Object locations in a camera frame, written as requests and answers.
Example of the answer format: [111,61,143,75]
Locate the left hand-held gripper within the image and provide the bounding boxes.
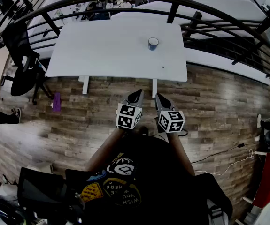
[115,90,145,130]

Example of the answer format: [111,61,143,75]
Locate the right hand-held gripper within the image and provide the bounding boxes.
[155,93,186,134]

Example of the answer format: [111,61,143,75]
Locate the blue and white cup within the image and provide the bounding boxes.
[147,37,160,52]

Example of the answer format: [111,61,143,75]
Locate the person's left forearm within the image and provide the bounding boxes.
[85,127,127,173]

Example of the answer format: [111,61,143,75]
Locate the person's right forearm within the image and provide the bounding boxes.
[166,132,196,177]

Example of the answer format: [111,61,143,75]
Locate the person's legs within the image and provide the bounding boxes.
[136,125,151,137]

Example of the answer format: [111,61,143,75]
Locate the person's black printed t-shirt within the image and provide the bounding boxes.
[65,135,234,225]

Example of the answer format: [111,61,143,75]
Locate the purple cloth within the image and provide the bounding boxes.
[52,92,62,113]

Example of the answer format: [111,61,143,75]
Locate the white office desk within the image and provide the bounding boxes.
[111,0,267,23]

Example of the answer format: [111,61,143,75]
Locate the black office chair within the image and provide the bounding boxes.
[0,22,54,105]

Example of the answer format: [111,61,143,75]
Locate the white box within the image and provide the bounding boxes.
[26,162,54,174]

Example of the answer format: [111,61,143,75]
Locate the black mesh chair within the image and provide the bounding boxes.
[17,166,86,225]

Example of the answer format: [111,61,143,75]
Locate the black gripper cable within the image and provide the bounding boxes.
[152,128,189,142]

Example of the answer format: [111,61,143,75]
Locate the white cable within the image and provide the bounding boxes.
[194,148,255,176]

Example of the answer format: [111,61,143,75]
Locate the black power cable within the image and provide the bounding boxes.
[190,142,259,165]

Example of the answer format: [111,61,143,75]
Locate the grey bag strap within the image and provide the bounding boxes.
[206,198,229,225]

